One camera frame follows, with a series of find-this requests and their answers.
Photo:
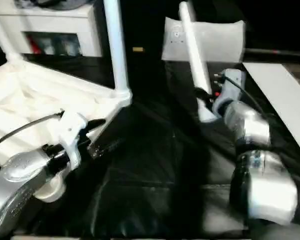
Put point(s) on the small tan label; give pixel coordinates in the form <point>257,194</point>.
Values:
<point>138,49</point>

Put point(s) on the black bar red light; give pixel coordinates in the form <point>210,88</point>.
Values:
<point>277,52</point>

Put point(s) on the red bottle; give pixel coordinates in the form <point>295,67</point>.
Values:
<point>33,45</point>

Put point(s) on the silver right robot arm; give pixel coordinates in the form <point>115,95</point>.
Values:
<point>252,125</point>

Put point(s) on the white glass-door cabinet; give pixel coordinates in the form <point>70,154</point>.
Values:
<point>65,22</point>

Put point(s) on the white flat board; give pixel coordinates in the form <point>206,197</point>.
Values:
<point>277,92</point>

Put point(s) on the black work mat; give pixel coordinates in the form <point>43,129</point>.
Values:
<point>152,162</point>

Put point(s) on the black tall cabinet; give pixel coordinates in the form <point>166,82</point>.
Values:
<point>139,25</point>

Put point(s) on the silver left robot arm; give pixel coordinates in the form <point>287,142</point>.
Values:
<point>17,170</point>

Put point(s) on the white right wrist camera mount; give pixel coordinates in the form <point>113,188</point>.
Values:
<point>229,82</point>

